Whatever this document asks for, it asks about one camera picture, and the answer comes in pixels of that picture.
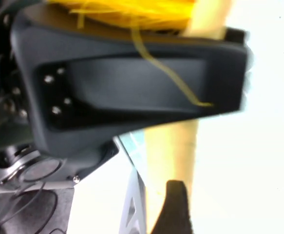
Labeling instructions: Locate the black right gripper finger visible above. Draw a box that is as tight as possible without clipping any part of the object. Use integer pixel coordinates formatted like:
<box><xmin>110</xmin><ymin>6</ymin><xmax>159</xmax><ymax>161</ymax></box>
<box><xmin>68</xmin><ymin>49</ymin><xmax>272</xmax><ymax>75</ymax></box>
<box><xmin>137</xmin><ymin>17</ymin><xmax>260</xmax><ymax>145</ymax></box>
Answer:
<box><xmin>151</xmin><ymin>179</ymin><xmax>194</xmax><ymax>234</ymax></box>

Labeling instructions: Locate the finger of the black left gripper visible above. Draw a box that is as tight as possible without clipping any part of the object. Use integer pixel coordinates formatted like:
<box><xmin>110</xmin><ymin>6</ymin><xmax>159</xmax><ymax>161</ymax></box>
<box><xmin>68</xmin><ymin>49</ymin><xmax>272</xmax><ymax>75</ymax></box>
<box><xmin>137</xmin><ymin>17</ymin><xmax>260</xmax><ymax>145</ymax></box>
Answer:
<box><xmin>226</xmin><ymin>27</ymin><xmax>246</xmax><ymax>46</ymax></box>
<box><xmin>10</xmin><ymin>9</ymin><xmax>249</xmax><ymax>160</ymax></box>

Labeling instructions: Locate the yellow hand brush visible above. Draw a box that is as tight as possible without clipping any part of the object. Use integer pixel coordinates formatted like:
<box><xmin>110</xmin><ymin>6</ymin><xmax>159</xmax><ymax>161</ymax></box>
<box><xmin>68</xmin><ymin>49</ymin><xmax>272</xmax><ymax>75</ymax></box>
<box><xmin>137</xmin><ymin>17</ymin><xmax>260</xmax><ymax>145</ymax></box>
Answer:
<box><xmin>45</xmin><ymin>0</ymin><xmax>230</xmax><ymax>234</ymax></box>

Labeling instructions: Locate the grey cutout bracket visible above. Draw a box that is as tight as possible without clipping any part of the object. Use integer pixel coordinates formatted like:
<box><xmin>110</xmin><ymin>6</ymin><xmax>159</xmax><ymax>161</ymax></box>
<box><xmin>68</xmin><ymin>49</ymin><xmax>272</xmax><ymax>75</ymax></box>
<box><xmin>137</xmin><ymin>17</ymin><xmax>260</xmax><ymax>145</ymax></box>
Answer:
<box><xmin>121</xmin><ymin>167</ymin><xmax>148</xmax><ymax>234</ymax></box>

